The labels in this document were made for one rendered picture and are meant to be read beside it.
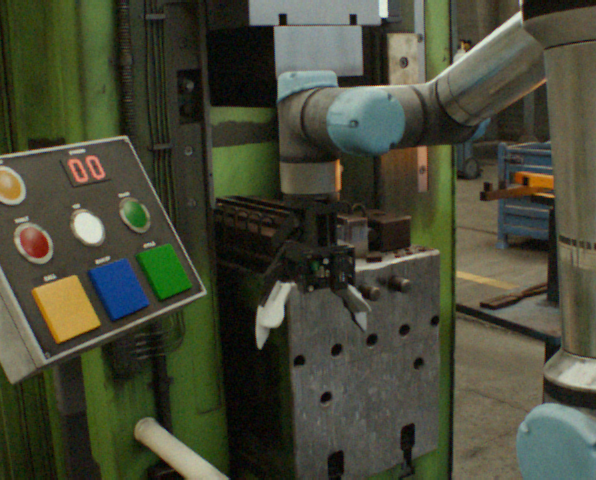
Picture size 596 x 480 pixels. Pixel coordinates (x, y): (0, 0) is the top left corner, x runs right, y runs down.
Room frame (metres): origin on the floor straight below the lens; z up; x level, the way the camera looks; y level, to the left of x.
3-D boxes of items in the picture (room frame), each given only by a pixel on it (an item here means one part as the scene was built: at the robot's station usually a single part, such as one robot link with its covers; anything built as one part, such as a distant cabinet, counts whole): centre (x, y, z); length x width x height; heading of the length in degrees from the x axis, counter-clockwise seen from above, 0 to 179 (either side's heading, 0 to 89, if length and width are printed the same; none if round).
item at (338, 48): (1.70, 0.07, 1.32); 0.42 x 0.20 x 0.10; 35
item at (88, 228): (1.09, 0.30, 1.09); 0.05 x 0.03 x 0.04; 125
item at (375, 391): (1.74, 0.04, 0.69); 0.56 x 0.38 x 0.45; 35
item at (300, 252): (1.02, -0.02, 1.07); 0.09 x 0.08 x 0.12; 21
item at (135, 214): (1.18, 0.25, 1.09); 0.05 x 0.03 x 0.04; 125
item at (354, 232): (1.70, 0.07, 0.96); 0.42 x 0.20 x 0.09; 35
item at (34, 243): (1.01, 0.35, 1.09); 0.05 x 0.03 x 0.04; 125
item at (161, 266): (1.16, 0.21, 1.01); 0.07 x 0.05 x 0.07; 150
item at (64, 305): (0.99, 0.31, 1.01); 0.07 x 0.05 x 0.07; 150
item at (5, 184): (1.03, 0.38, 1.16); 0.05 x 0.03 x 0.04; 125
